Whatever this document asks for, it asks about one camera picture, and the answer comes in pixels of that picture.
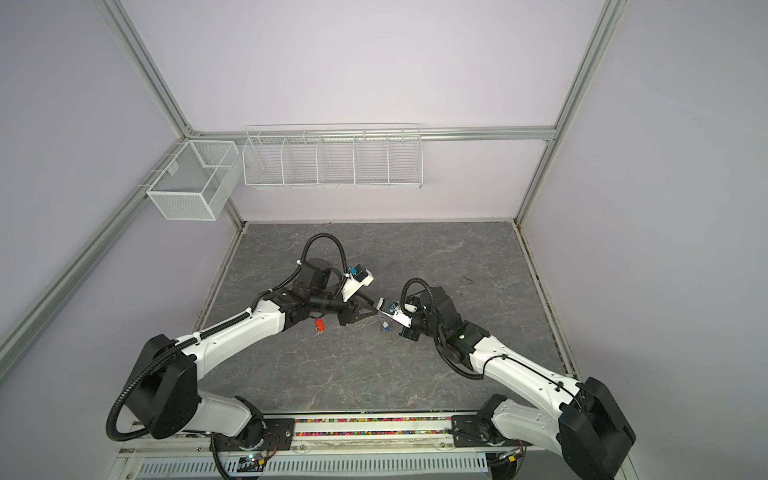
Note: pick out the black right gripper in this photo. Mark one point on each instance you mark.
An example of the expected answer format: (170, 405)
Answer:
(410, 333)

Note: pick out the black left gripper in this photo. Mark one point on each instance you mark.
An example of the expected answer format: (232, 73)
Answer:
(352, 309)

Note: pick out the red key tag with key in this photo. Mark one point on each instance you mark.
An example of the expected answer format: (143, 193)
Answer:
(320, 328)

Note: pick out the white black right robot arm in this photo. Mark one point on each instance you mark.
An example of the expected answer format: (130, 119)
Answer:
(579, 420)

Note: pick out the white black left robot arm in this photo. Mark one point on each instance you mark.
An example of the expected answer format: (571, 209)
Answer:
(161, 396)

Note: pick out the small white mesh basket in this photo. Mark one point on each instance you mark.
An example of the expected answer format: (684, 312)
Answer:
(198, 180)

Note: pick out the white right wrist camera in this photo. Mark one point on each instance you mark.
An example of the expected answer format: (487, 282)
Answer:
(408, 309)

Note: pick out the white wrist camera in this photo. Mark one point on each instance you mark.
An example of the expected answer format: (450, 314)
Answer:
(408, 309)
(356, 278)

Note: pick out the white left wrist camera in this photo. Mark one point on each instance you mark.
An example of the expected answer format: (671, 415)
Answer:
(356, 278)

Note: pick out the aluminium base rail with beads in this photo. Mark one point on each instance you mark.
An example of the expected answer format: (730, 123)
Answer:
(435, 429)

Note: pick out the white vented cable duct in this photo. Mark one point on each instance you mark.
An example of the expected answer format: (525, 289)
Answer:
(322, 466)

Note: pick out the long white wire basket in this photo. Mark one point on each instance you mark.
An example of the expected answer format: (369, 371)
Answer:
(333, 155)

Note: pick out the aluminium frame corner post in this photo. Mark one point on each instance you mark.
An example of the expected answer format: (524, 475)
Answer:
(608, 20)

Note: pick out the left aluminium frame post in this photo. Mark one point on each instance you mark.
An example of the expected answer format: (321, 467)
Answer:
(117, 19)

